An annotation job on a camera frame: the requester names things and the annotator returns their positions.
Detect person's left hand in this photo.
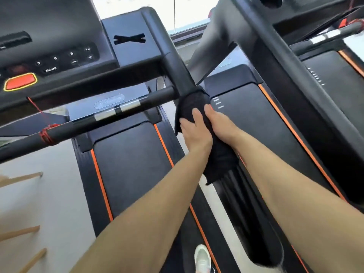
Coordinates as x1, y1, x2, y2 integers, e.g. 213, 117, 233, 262
179, 107, 214, 153

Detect person's right hand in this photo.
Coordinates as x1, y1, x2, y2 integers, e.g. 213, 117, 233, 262
204, 104, 243, 146

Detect black cleaning cloth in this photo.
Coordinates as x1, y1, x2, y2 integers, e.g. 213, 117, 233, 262
174, 86, 239, 186

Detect person's left forearm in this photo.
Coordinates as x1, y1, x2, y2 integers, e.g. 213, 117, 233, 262
70, 145, 214, 273

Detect person's right forearm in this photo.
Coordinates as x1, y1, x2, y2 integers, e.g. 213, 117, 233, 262
227, 133, 364, 273

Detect silver grip sensor plate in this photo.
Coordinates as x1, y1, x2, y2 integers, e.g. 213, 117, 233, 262
119, 98, 141, 112
94, 107, 116, 122
308, 28, 342, 44

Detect black treadmill orange stripes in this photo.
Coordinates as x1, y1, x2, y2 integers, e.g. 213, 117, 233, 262
188, 0, 364, 273
296, 48, 364, 134
0, 0, 285, 273

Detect bright glass window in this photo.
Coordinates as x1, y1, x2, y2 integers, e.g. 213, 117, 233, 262
92, 0, 222, 36

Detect white sneaker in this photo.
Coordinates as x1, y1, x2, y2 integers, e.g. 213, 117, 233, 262
194, 244, 212, 273

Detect orange stop button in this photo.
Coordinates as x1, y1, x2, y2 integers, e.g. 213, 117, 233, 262
3, 72, 38, 92

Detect light wooden pole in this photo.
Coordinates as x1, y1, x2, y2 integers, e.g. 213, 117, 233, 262
0, 225, 40, 242
18, 248, 47, 273
0, 172, 43, 188

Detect red safety cord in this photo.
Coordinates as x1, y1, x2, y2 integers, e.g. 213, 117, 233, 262
27, 96, 61, 146
338, 18, 364, 28

